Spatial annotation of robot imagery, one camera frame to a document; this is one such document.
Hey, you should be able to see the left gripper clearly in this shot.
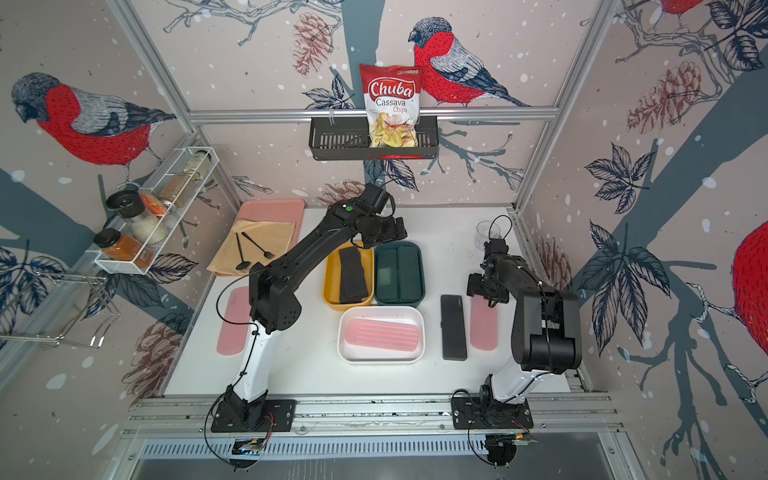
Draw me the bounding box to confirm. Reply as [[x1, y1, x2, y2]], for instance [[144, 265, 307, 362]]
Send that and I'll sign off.
[[365, 216, 410, 249]]

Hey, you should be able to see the green pencil case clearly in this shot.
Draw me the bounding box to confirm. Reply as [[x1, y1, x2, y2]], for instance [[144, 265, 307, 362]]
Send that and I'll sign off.
[[397, 245, 422, 302], [376, 249, 398, 303]]

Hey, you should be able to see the black pencil case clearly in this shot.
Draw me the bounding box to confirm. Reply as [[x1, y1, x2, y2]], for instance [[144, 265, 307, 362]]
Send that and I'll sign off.
[[440, 295, 468, 361], [339, 247, 369, 304]]

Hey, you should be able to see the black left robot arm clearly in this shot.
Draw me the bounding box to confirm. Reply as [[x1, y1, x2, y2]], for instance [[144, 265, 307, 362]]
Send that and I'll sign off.
[[214, 184, 407, 431]]

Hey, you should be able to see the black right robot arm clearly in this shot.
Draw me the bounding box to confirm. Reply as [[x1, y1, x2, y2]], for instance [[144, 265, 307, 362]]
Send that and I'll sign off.
[[467, 238, 583, 408]]

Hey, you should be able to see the dark teal storage box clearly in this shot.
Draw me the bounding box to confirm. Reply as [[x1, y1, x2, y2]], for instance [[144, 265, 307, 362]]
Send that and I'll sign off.
[[374, 241, 426, 307]]

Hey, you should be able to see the yellow storage box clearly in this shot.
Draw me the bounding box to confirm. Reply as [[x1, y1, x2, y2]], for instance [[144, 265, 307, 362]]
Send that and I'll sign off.
[[323, 245, 375, 312]]

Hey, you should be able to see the white storage box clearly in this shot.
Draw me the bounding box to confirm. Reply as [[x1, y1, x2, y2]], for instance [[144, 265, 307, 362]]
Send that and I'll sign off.
[[337, 305, 426, 365]]

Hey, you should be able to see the clear measuring cup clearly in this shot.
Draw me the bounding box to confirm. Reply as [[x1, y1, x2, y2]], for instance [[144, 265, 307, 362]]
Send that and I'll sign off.
[[474, 220, 502, 251]]

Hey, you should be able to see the pink tray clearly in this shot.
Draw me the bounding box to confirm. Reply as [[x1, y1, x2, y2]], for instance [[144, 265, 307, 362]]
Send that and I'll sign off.
[[236, 199, 306, 253]]

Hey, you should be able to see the black spoon left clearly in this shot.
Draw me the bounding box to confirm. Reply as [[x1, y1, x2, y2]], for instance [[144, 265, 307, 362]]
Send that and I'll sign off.
[[235, 232, 251, 272]]

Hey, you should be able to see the Chuba cassava chips bag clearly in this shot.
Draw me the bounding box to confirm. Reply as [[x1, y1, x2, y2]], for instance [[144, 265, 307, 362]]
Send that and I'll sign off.
[[360, 65, 422, 148]]

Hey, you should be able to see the tan spice jar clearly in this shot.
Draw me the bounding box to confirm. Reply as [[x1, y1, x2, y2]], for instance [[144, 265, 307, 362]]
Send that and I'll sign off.
[[158, 150, 211, 208]]

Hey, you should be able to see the black lid spice grinder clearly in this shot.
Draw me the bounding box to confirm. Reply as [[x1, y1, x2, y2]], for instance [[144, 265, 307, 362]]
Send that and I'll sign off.
[[106, 190, 169, 245]]

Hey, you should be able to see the orange spice jar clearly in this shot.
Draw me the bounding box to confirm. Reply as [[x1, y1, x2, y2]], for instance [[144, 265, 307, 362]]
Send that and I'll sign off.
[[94, 228, 153, 269]]

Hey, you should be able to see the black wire basket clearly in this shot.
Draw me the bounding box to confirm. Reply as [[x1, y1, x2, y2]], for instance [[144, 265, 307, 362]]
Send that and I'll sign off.
[[309, 116, 439, 161]]

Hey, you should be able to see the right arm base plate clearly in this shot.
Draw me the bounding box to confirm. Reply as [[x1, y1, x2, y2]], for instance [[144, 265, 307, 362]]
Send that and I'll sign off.
[[450, 393, 534, 430]]

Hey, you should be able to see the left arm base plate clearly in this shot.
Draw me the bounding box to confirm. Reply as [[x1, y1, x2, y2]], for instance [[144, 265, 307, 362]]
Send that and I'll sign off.
[[211, 396, 297, 433]]

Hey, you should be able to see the white wire spice rack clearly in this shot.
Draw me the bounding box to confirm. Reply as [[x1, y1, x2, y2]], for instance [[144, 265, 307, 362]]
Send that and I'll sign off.
[[94, 146, 219, 275]]

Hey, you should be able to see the metal wire hook rack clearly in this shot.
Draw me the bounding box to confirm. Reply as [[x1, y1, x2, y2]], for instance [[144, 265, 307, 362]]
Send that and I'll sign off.
[[1, 270, 121, 350]]

